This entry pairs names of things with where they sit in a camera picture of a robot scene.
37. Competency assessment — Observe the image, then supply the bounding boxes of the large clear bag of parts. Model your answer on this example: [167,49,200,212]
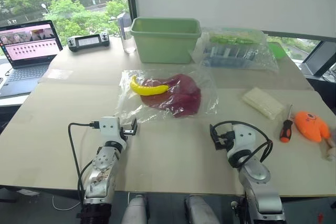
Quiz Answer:
[191,26,279,74]

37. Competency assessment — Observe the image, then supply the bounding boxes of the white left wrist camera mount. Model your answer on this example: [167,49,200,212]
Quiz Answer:
[98,116,129,144]

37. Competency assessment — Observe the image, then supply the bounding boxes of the white floor cable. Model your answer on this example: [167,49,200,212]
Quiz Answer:
[51,195,82,212]

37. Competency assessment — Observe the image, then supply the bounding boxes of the yellow toy banana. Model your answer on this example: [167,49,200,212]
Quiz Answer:
[130,75,171,96]

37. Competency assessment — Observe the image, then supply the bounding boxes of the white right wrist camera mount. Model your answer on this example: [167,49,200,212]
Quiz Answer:
[226,124,257,157]

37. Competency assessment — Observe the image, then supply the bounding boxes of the white grey plush toy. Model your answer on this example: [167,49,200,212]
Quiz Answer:
[321,129,336,162]

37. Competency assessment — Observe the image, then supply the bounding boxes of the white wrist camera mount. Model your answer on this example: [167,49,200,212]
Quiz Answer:
[98,116,129,144]
[226,124,257,157]

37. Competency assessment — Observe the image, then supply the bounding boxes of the orange plush toy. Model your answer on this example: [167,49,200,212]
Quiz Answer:
[293,111,331,143]

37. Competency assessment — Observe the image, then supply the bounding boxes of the grey rounded robot leg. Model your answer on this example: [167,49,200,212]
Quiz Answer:
[121,195,150,224]
[184,195,220,224]

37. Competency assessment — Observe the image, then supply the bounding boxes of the black handheld controller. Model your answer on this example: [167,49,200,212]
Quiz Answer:
[67,32,111,52]

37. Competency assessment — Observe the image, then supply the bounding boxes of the dark red cloth item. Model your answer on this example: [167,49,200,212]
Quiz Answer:
[140,73,202,119]

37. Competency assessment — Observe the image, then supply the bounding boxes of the green plastic bin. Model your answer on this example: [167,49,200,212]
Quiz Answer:
[130,17,202,65]

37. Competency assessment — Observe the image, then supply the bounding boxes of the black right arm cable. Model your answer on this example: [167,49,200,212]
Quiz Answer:
[209,120,274,169]

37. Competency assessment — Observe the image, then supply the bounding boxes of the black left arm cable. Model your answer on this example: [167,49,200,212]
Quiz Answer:
[68,121,101,201]

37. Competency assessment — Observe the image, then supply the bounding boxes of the orange black screwdriver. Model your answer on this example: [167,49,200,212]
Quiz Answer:
[279,104,293,143]

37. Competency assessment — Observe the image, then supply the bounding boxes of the clear water bottle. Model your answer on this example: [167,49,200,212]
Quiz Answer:
[117,12,137,54]

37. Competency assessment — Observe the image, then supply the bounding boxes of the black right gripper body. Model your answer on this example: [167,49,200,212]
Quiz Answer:
[218,129,235,148]

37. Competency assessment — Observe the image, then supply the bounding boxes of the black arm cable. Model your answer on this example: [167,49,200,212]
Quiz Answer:
[209,120,274,169]
[68,121,101,201]

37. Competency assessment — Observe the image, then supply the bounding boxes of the grey laptop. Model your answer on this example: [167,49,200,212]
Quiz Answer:
[0,19,64,98]

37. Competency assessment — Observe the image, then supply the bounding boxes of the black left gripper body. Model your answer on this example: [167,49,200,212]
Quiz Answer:
[120,125,133,137]

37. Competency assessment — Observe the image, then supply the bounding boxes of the white textured packet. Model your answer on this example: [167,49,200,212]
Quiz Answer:
[241,87,286,120]

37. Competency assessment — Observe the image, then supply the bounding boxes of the clear plastic bag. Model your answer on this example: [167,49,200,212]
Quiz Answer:
[114,67,219,124]

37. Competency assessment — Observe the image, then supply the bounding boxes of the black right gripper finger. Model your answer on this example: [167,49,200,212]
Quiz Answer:
[209,124,221,141]
[214,138,226,151]

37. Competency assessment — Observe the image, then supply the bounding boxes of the bright green plastic container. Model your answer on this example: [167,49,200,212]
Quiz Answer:
[267,41,286,60]

